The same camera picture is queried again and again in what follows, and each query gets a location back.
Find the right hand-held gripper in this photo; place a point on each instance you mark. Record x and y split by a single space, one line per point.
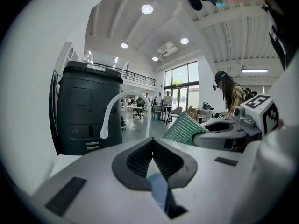
261 113

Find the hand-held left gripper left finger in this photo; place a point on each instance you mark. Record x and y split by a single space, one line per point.
93 183

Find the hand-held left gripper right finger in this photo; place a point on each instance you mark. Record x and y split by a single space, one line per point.
210 183

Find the green white dish sponge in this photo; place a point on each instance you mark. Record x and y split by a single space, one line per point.
184 127

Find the blue round bowl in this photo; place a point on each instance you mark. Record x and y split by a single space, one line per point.
158 190

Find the person's right forearm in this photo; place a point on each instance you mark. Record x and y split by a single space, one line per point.
281 122

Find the cardboard boxes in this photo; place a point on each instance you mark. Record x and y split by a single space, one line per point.
192 111

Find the yellow plaid cloth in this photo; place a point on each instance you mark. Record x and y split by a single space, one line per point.
233 94

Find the grey dining chair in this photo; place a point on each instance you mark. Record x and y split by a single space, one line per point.
176 112

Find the white curved faucet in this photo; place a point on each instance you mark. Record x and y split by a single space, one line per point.
103 132

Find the dark grey cabinet machine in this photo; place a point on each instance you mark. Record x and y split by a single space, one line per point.
88 125

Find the glass entrance doors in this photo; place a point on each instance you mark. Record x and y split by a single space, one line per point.
180 73

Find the tripod stand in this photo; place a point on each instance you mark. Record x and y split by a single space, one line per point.
130 122

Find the ceiling strip light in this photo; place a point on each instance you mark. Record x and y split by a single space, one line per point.
254 70

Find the black office chair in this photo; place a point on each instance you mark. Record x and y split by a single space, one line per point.
139 104

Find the black mezzanine railing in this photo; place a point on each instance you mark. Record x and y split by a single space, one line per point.
140 77

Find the round ceiling light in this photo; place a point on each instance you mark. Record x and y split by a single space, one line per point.
184 40
147 8
155 58
124 45

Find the white ceiling air conditioner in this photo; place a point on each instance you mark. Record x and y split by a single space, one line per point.
167 49

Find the person's black top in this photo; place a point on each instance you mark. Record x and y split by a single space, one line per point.
282 36

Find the clear plastic bottle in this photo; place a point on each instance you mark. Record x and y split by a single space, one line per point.
87 58

